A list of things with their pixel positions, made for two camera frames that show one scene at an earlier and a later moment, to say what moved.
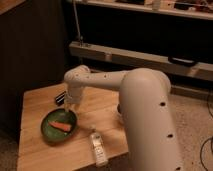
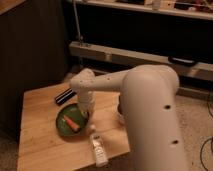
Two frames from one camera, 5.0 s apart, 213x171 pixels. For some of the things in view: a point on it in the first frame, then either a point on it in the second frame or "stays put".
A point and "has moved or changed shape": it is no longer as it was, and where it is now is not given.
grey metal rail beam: x=139 y=60 stays put
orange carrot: x=66 y=127 -> x=72 y=125
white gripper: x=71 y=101 -> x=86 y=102
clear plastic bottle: x=98 y=147 stays put
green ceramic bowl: x=59 y=126 has moved or changed shape
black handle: x=181 y=61 stays put
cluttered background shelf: x=199 y=9 stays put
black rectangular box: x=59 y=100 stays put
